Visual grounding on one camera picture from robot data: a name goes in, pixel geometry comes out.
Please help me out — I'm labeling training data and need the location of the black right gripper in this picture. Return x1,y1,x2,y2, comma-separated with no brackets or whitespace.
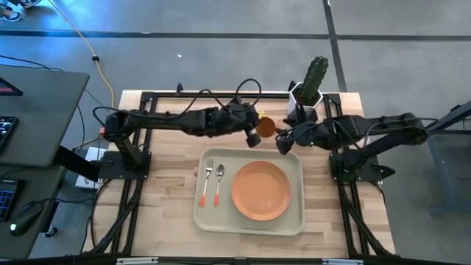
275,121,327,155

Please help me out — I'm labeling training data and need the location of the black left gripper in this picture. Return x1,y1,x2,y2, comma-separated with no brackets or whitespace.
213,105,262,149

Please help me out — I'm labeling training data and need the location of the orange plastic cup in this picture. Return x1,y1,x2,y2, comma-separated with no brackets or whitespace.
255,109,283,139

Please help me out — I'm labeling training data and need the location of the metal spoon orange handle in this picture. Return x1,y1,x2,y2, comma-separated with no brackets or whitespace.
213,163,225,208

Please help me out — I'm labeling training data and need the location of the orange round plate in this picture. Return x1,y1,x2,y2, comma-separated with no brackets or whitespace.
230,160,291,222

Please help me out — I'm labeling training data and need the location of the metal fork orange handle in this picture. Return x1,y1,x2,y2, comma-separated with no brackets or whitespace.
199,158,214,208

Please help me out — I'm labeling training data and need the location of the beige plastic tray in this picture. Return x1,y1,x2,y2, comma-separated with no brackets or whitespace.
192,147,306,237

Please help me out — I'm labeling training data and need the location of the white hexagonal plant pot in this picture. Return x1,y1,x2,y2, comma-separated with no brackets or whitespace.
288,81,325,116

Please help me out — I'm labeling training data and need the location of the green cactus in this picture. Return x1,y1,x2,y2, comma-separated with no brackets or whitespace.
297,55,330,106

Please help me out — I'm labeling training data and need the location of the blue-grey metal cart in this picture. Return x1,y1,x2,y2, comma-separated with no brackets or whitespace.
422,101,471,216

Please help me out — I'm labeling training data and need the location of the white power strip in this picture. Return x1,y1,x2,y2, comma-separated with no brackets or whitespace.
75,146,106,190

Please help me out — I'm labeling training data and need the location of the dark grey desk top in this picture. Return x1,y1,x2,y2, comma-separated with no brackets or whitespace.
0,163,68,260
0,66,91,169

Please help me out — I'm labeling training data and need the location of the black computer mouse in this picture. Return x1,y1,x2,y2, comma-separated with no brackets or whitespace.
9,201,43,237

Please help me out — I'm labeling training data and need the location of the black device coloured screen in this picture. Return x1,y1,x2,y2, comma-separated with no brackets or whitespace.
0,116,19,149

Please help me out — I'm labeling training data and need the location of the dark tablet red screen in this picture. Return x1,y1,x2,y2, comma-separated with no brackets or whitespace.
0,77,24,97

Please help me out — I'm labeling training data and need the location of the backlit black keyboard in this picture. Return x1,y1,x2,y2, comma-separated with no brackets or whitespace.
0,179,26,222

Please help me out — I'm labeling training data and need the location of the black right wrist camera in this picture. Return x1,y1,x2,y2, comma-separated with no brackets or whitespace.
286,105,319,126

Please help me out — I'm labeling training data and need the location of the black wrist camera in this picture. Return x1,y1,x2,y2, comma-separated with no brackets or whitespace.
227,96,255,113
286,105,319,126

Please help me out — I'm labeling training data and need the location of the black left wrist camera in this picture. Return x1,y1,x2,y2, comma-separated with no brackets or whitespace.
227,96,255,113

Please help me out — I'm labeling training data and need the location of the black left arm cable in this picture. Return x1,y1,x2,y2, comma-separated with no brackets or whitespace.
91,77,263,128

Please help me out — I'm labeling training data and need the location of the black aluminium table frame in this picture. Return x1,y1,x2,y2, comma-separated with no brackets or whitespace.
84,90,397,258

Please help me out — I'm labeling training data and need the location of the black horizontal frame beam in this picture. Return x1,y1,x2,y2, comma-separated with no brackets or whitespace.
0,253,471,265

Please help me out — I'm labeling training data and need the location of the silver metal bracket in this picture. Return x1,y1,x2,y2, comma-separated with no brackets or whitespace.
322,258,364,265
116,257,159,265

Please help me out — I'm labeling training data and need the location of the yellow extension cable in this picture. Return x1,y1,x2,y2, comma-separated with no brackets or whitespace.
47,0,116,110

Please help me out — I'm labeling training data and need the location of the black flat strap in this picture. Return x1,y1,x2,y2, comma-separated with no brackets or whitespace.
53,145,101,183

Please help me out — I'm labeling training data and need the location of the black floor cable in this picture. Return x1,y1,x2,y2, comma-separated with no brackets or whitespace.
0,54,111,148

